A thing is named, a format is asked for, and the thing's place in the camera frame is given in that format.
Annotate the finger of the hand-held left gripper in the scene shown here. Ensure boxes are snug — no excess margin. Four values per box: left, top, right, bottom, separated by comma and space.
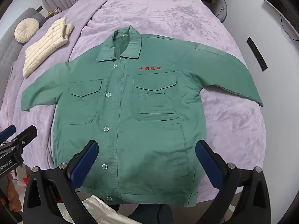
0, 125, 16, 141
9, 125, 38, 155

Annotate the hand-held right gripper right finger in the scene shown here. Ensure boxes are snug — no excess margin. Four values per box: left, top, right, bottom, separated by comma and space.
195, 140, 271, 224

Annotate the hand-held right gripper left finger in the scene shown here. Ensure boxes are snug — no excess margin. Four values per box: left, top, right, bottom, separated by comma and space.
23, 140, 103, 224

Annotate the green work jacket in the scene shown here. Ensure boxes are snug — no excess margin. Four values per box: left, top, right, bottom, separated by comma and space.
21, 26, 264, 206

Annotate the person's left hand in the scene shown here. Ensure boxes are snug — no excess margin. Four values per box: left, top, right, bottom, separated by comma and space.
0, 171, 20, 213

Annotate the silver plastic bag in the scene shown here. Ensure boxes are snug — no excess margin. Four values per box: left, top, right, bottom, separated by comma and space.
54, 194, 141, 224

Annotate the grey quilted headboard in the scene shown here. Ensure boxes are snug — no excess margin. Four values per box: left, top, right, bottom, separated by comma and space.
0, 7, 47, 75

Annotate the cream puffer jacket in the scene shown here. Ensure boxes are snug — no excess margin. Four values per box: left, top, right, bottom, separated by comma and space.
23, 17, 75, 78

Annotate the round cream pleated pillow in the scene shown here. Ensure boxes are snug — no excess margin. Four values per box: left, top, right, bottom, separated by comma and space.
14, 19, 39, 43

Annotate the purple fleece blanket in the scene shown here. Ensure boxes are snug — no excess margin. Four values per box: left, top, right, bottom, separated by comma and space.
0, 0, 267, 196

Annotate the dark standing fan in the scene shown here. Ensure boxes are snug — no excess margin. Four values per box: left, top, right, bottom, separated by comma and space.
211, 0, 227, 24

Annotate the black wall strip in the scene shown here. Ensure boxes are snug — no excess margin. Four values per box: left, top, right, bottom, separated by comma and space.
247, 37, 267, 72

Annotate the black screen cable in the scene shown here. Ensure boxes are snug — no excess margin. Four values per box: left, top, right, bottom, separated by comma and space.
280, 14, 299, 41

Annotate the wall-mounted flat screen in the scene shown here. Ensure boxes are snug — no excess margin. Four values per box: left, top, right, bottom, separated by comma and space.
262, 0, 299, 36

